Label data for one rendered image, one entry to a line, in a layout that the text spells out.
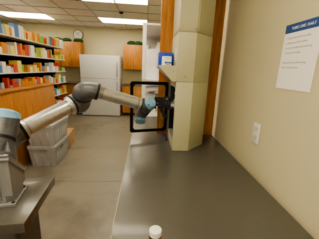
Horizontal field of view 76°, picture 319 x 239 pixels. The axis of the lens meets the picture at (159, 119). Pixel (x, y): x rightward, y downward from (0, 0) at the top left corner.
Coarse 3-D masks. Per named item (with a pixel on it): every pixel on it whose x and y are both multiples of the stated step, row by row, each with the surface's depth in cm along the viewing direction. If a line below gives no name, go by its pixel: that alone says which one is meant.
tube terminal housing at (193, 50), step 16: (192, 32) 122; (192, 48) 125; (208, 48) 136; (176, 64) 131; (192, 64) 127; (208, 64) 140; (192, 80) 129; (176, 96) 131; (192, 96) 132; (176, 112) 134; (192, 112) 136; (176, 128) 136; (192, 128) 140; (176, 144) 139; (192, 144) 144
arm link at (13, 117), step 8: (0, 112) 84; (8, 112) 85; (16, 112) 88; (0, 120) 82; (8, 120) 84; (16, 120) 87; (0, 128) 81; (8, 128) 83; (16, 128) 87; (16, 136) 86
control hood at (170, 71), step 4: (160, 68) 127; (164, 68) 126; (168, 68) 127; (172, 68) 127; (176, 68) 127; (164, 72) 127; (168, 72) 127; (172, 72) 127; (176, 72) 127; (168, 76) 128; (172, 76) 128; (176, 76) 128; (172, 80) 128; (176, 80) 129
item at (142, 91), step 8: (136, 88) 152; (144, 88) 154; (152, 88) 156; (160, 88) 158; (136, 96) 153; (144, 96) 155; (152, 96) 158; (160, 96) 160; (152, 112) 161; (160, 112) 163; (152, 120) 163; (160, 120) 165; (136, 128) 160; (144, 128) 162; (152, 128) 164
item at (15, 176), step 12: (0, 156) 74; (0, 168) 75; (12, 168) 79; (24, 168) 88; (0, 180) 76; (12, 180) 78; (24, 180) 89; (0, 192) 77; (12, 192) 78; (24, 192) 88; (0, 204) 78; (12, 204) 79
